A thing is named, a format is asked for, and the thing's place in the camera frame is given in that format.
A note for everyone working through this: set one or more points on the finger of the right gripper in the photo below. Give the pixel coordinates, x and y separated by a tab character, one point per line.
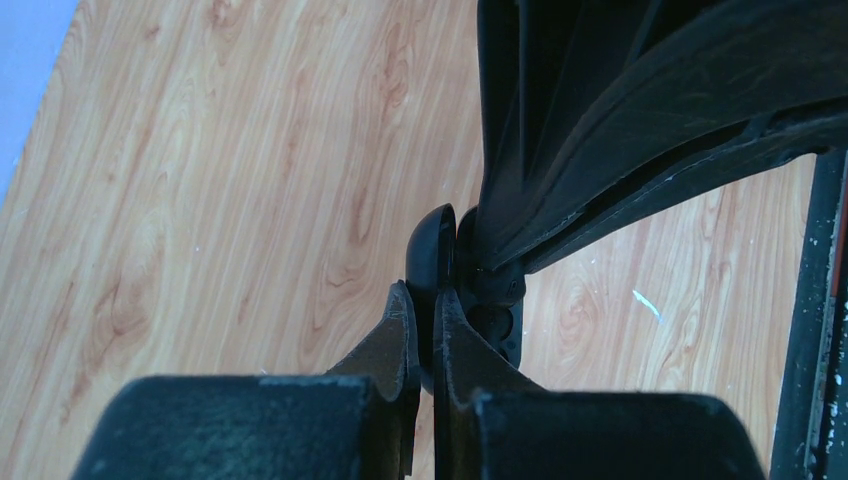
710	161
576	95

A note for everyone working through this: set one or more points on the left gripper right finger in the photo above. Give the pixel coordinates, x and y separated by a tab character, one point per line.
492	422

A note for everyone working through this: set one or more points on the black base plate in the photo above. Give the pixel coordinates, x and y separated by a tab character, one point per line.
810	438

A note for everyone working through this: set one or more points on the black charging case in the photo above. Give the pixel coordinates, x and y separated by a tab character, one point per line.
440	255

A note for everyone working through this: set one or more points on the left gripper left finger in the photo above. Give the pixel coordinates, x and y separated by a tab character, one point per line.
355	421

